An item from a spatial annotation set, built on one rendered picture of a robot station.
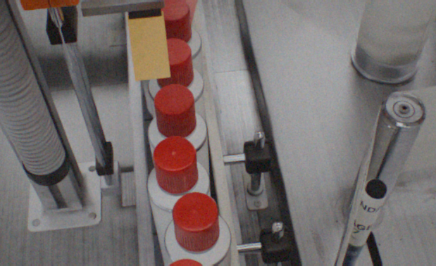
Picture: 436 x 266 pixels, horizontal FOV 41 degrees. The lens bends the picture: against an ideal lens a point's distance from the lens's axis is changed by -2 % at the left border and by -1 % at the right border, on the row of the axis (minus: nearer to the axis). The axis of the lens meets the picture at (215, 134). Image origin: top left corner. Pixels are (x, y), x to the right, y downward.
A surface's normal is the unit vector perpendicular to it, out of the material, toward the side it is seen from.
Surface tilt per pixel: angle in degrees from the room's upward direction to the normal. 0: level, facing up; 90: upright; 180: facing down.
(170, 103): 3
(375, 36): 88
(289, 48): 0
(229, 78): 0
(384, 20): 90
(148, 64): 49
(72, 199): 90
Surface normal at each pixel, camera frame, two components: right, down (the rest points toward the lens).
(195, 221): -0.02, -0.61
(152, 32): 0.08, 0.24
